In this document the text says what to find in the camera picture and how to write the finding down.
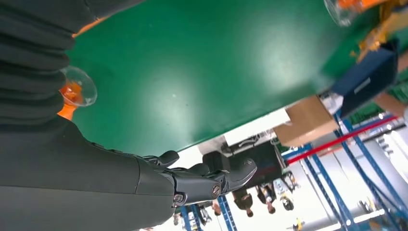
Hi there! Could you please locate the blue metal rack frame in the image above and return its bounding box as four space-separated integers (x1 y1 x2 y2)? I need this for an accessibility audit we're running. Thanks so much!
180 108 408 231

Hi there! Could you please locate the tablet in blue case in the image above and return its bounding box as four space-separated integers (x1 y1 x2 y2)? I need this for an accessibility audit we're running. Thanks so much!
331 39 401 117

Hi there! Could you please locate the white table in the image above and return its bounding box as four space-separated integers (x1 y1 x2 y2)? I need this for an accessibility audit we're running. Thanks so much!
172 106 292 169

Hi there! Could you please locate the brown cardboard box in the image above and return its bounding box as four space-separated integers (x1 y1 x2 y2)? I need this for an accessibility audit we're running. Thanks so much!
273 95 339 148

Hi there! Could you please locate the black bag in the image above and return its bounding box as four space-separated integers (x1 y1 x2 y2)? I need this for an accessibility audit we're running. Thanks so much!
202 141 284 189

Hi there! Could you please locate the white humanoid robot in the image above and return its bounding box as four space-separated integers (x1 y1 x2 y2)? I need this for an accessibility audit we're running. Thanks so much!
273 178 295 212

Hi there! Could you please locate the red pole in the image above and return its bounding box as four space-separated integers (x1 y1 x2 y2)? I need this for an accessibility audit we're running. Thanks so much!
287 115 399 166

